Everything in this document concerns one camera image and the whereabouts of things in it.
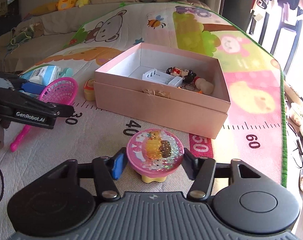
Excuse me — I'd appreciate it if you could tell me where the blue white cotton pad pack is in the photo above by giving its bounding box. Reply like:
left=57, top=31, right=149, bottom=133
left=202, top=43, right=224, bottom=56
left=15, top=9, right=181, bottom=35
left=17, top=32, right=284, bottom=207
left=20, top=64, right=61, bottom=86

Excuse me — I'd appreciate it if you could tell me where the pink toy net scoop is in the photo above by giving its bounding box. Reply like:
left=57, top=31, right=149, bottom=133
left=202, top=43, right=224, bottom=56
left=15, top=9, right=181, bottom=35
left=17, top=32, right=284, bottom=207
left=10, top=77, right=78, bottom=152

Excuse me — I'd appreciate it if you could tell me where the teal plastic toy clip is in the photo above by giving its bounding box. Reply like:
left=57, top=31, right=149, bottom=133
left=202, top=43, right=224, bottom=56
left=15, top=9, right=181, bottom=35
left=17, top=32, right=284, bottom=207
left=58, top=68, right=73, bottom=78

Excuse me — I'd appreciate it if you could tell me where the pink round toy table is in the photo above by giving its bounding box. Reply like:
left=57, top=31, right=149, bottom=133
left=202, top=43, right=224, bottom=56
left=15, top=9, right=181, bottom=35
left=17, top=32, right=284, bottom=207
left=126, top=129, right=184, bottom=183

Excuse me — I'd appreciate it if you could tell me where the yellow orange toy block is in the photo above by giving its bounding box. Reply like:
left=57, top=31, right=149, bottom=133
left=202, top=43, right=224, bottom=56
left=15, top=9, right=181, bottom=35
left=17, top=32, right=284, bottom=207
left=83, top=79, right=96, bottom=101

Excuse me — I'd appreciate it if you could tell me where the beige sofa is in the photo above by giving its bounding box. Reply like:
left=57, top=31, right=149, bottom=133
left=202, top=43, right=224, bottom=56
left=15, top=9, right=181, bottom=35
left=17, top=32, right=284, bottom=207
left=0, top=0, right=167, bottom=73

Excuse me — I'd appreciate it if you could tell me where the colourful cartoon play mat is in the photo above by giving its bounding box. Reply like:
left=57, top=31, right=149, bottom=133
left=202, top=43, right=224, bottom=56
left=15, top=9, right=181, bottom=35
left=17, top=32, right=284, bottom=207
left=0, top=3, right=287, bottom=239

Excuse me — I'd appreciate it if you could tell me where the beige toy figure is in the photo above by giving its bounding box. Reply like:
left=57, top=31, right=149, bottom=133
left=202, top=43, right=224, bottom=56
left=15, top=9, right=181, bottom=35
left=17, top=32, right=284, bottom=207
left=193, top=76, right=214, bottom=95

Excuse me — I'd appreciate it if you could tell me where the pink cardboard box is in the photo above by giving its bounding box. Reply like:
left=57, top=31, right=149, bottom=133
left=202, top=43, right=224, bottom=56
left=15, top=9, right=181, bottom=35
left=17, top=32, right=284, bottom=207
left=94, top=43, right=231, bottom=139

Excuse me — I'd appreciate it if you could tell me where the red black doll figure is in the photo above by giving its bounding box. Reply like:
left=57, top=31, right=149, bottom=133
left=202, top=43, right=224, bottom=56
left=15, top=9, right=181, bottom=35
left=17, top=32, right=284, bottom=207
left=166, top=67, right=196, bottom=83

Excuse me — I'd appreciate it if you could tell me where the yellow duck plush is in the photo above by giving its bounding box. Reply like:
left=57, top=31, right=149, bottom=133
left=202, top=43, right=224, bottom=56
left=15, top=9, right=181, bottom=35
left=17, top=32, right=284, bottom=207
left=29, top=0, right=77, bottom=16

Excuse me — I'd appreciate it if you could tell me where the white plastic toy tray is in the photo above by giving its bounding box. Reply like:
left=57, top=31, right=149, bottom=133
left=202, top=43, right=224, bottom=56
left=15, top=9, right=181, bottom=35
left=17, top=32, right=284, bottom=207
left=142, top=68, right=183, bottom=87

